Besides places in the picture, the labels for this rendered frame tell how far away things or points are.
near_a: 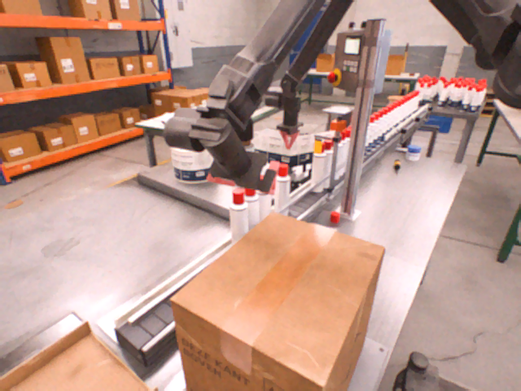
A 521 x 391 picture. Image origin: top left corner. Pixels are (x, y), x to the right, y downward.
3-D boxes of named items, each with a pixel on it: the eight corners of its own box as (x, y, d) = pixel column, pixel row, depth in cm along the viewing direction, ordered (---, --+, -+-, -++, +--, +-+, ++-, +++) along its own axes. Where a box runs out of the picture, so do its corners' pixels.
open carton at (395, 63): (378, 75, 579) (381, 53, 561) (380, 72, 617) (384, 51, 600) (404, 76, 561) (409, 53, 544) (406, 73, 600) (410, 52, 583)
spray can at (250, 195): (249, 235, 102) (248, 177, 92) (262, 240, 99) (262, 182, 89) (239, 242, 98) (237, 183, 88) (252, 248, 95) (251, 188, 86)
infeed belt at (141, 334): (369, 149, 189) (369, 143, 187) (383, 152, 184) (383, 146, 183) (119, 341, 71) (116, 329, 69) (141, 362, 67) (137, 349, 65)
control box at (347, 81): (353, 86, 119) (361, 29, 110) (382, 93, 105) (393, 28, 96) (330, 87, 116) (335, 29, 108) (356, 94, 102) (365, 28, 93)
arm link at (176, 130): (233, 74, 48) (253, 103, 56) (175, 71, 53) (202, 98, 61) (208, 145, 47) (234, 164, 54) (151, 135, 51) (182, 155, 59)
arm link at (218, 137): (219, 144, 47) (233, 114, 49) (183, 138, 50) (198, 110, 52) (235, 167, 53) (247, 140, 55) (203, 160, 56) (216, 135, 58)
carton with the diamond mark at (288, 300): (270, 300, 80) (272, 210, 68) (364, 345, 69) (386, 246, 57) (187, 406, 58) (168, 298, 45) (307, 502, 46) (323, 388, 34)
